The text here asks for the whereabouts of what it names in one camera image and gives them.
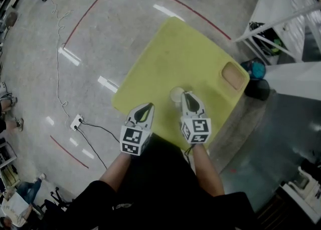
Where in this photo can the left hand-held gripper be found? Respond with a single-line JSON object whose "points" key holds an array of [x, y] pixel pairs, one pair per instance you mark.
{"points": [[133, 138]]}

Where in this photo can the white plastic chair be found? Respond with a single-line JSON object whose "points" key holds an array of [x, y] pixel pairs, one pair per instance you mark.
{"points": [[306, 186]]}

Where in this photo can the white power strip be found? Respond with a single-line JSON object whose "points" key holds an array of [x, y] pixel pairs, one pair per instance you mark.
{"points": [[76, 122]]}

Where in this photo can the clear plastic cup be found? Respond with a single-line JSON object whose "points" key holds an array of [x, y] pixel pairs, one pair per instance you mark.
{"points": [[175, 93]]}

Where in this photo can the person's black shirt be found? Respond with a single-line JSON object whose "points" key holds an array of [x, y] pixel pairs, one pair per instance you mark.
{"points": [[160, 186]]}

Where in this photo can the black chair base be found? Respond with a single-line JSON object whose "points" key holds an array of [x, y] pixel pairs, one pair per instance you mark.
{"points": [[57, 199]]}

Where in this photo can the tan rectangular tray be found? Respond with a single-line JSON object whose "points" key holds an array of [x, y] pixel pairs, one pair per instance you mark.
{"points": [[233, 75]]}

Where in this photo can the black green bag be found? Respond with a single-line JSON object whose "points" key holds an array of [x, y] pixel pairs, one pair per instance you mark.
{"points": [[268, 41]]}

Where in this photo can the white storage shelf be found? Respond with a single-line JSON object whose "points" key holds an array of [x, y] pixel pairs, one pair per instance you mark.
{"points": [[7, 164]]}

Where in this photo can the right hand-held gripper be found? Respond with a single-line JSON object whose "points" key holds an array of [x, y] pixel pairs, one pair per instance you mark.
{"points": [[198, 130]]}

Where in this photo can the white square pillar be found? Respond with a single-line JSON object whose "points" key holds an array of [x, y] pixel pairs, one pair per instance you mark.
{"points": [[296, 78]]}

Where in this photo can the person's left forearm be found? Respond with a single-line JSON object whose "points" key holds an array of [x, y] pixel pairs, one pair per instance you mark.
{"points": [[116, 171]]}

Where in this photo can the person's right forearm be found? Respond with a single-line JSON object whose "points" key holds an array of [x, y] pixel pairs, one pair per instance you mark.
{"points": [[206, 171]]}

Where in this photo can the blue bag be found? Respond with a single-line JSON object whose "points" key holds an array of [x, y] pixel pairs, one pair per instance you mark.
{"points": [[257, 70]]}

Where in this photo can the yellow square table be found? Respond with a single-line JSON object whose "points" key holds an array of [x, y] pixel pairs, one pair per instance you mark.
{"points": [[180, 56]]}

